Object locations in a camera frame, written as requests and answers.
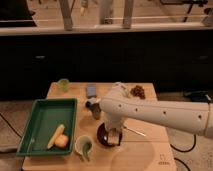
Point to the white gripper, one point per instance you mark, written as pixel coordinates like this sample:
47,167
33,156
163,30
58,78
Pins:
114,134

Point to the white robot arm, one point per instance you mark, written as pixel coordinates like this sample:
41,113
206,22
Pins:
191,117

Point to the purple bowl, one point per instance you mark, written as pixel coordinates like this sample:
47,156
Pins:
102,136

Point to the blue eraser block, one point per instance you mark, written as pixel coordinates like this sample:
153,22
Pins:
91,91

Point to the metal cup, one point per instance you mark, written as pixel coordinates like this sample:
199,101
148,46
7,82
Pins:
94,107

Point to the orange fruit toy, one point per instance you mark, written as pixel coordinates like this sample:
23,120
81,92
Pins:
61,141

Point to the yellow banana toy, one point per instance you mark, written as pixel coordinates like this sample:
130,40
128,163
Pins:
60,129

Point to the green plastic tray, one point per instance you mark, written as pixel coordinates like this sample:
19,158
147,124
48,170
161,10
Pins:
46,115

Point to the green translucent cup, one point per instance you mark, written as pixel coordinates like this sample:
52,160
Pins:
63,85

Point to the blue object on floor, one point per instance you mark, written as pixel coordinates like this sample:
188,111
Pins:
198,96

